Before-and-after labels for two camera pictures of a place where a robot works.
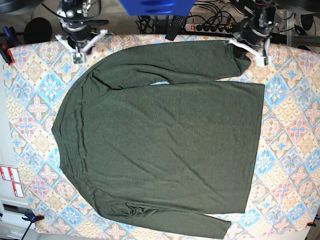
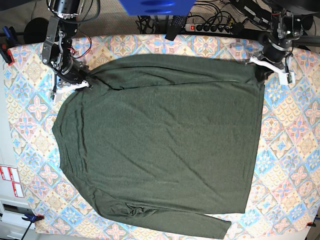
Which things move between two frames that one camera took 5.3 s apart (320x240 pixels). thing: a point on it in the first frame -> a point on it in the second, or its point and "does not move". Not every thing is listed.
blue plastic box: [157, 7] does not move
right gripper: [247, 33] -> [275, 53]
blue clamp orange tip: [32, 218] does not move
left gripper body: [78, 35] -> [73, 71]
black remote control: [177, 24] does not move
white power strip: [210, 28] does not move
